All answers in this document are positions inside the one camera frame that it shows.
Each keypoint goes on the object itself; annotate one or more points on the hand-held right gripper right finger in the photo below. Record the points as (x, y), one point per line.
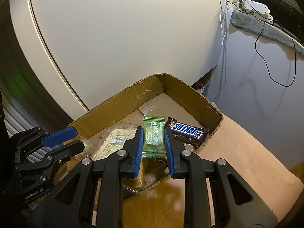
(168, 152)

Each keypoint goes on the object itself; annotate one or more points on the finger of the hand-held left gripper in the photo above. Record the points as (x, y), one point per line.
(66, 150)
(58, 136)

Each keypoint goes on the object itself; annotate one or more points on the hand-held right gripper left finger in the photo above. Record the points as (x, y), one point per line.
(139, 147)

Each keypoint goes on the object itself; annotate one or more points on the green candy packet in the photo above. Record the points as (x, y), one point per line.
(153, 135)

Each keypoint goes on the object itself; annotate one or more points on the clear cracker packet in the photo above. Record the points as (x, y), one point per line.
(111, 140)

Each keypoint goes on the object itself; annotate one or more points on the cardboard box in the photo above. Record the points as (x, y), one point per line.
(185, 92)

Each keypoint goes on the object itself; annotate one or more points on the white wardrobe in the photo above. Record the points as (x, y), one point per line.
(118, 40)

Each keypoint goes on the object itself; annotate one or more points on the white power strip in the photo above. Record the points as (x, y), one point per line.
(256, 8)

